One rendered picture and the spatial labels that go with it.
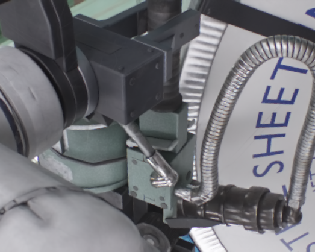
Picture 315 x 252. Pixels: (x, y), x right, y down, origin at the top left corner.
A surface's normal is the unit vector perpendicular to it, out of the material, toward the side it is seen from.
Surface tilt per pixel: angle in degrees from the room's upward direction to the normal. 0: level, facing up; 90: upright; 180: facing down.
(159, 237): 58
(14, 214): 106
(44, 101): 138
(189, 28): 129
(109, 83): 49
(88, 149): 88
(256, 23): 90
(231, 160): 90
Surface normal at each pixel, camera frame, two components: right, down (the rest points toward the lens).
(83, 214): 0.28, -0.84
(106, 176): 0.34, 0.56
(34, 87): 0.55, -0.29
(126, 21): 0.78, 0.37
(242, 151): 0.12, 0.58
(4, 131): 0.75, 0.05
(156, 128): -0.48, 0.52
